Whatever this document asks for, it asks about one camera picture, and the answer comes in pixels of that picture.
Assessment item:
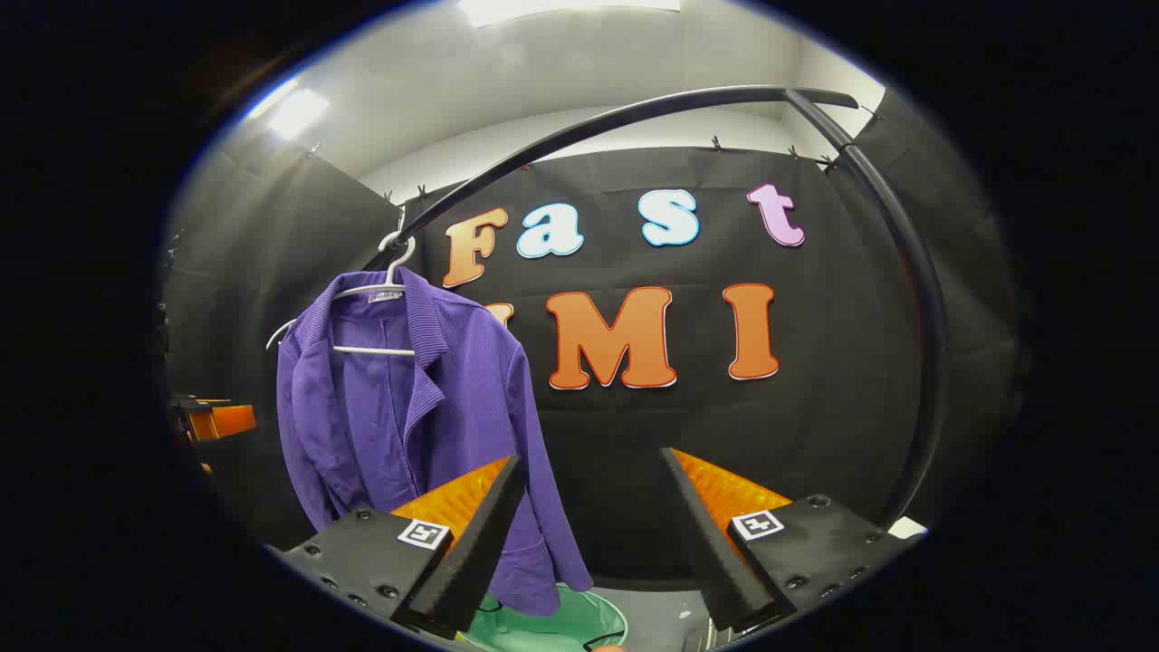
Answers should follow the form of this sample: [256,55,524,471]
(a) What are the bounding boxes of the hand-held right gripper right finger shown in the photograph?
[659,446,924,633]

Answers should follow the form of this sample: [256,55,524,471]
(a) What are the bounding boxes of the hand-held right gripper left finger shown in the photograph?
[267,455,528,639]

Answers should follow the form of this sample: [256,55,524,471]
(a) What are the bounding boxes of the green laundry hamper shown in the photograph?
[457,582,628,652]

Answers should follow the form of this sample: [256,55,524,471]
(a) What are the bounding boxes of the purple ribbed jacket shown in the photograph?
[274,267,594,617]

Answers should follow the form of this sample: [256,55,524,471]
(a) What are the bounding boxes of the white clothes hanger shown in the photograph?
[265,231,426,357]

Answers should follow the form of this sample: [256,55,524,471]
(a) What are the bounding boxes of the black clothes rack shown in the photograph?
[362,84,950,531]

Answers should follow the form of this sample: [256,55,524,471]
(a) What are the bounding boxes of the black backdrop cloth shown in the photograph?
[163,86,1024,590]

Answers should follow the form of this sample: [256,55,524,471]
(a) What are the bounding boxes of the small ceiling light panel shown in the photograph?
[267,86,331,141]

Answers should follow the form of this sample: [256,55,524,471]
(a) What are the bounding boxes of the large ceiling light panel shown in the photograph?
[457,0,682,28]

